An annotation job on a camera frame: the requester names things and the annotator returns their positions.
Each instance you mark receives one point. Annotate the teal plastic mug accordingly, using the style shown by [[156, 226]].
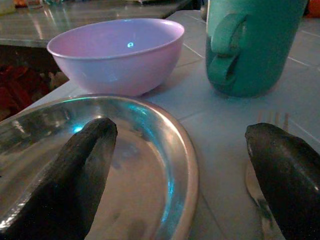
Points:
[[262, 50]]

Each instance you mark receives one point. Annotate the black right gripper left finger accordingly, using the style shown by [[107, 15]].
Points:
[[62, 187]]

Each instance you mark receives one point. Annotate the round steel plate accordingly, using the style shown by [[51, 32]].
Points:
[[145, 175]]

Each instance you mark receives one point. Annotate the steel counter top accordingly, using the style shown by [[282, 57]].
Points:
[[87, 20]]

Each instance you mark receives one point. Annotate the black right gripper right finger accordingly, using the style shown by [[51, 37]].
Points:
[[290, 180]]

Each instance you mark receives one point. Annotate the red cloth pile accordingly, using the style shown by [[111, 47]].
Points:
[[17, 85]]

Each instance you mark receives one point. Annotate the pink plastic bowl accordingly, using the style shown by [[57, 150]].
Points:
[[117, 67]]

